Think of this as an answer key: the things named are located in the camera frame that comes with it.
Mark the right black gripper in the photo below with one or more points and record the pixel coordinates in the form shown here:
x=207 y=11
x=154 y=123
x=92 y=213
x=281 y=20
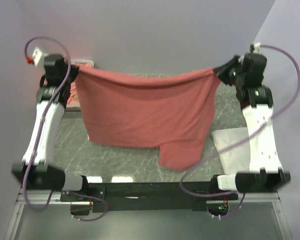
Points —
x=221 y=71

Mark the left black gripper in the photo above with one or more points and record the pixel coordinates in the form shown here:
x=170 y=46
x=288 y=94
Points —
x=75 y=71

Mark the red t-shirt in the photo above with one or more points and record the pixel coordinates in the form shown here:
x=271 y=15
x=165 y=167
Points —
x=173 y=113

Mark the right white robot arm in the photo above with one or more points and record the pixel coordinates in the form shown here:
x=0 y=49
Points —
x=265 y=173

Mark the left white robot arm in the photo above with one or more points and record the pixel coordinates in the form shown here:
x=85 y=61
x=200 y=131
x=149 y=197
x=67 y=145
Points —
x=36 y=171

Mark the salmon pink t-shirt pile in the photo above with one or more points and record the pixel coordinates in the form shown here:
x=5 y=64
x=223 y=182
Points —
x=73 y=98

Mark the white plastic laundry basket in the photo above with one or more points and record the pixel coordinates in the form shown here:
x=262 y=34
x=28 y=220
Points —
x=75 y=108

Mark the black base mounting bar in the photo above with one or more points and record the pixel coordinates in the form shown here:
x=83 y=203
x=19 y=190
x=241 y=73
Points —
x=136 y=196

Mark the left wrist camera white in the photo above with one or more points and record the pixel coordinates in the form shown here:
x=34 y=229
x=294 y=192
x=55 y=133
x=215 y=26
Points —
x=37 y=58

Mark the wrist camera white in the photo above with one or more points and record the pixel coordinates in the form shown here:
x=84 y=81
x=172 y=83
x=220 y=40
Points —
x=255 y=48
x=37 y=58

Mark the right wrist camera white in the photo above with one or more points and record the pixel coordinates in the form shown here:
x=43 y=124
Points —
x=255 y=48

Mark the aluminium rail frame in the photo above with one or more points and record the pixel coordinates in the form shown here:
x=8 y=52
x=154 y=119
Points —
x=252 y=217

